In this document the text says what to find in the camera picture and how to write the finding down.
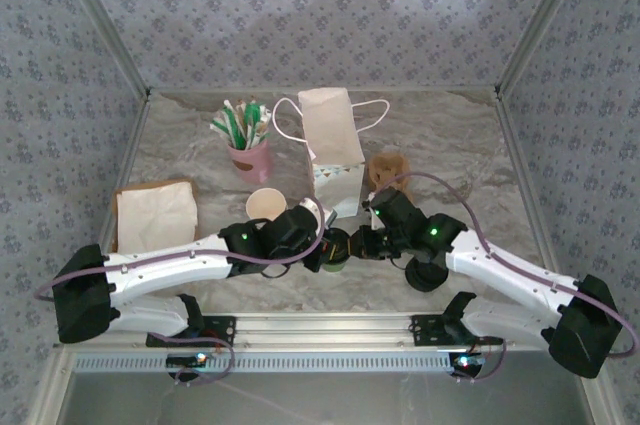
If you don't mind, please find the aluminium table end rail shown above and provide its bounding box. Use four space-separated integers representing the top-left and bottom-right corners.
149 86 501 95

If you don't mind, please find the green striped wrapped straw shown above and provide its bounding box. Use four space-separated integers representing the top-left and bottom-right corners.
209 117 240 150
221 99 246 150
244 99 266 149

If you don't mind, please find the white cartoon print paper bag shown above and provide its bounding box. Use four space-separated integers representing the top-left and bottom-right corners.
272 87 391 219

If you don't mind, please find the pink straw holder cup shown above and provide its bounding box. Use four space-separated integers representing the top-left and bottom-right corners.
227 137 275 185

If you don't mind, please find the aluminium mounting rail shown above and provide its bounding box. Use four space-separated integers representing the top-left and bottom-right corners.
144 312 506 351

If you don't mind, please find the brown kraft paper sheet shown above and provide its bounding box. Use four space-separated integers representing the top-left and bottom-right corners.
110 178 201 253

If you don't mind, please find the white wrapped straw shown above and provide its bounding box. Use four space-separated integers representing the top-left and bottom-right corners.
252 105 275 145

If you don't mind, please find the stack of striped paper cups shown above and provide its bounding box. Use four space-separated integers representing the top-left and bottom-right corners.
245 187 289 224

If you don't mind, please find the green paper coffee cup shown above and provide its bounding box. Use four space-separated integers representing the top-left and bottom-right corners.
319 242 351 275

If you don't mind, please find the wooden coffee stirrer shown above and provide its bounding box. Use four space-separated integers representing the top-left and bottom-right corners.
236 97 251 149

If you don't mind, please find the aluminium corner post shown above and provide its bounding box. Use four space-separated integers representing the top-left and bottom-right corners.
494 0 596 96
49 0 153 99

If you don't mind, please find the short purple looped cable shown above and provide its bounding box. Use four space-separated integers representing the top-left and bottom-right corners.
452 337 509 384
164 333 236 389

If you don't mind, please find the small lit circuit board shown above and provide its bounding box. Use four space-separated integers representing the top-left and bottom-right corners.
452 353 486 371
166 352 209 369

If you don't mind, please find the grey slotted cable duct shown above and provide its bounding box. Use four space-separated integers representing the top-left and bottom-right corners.
72 348 481 374

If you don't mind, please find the aluminium table side rail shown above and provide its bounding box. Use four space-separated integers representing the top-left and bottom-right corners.
494 89 571 309

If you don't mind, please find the stack of black cup lids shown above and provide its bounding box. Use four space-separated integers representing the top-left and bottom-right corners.
404 257 450 294

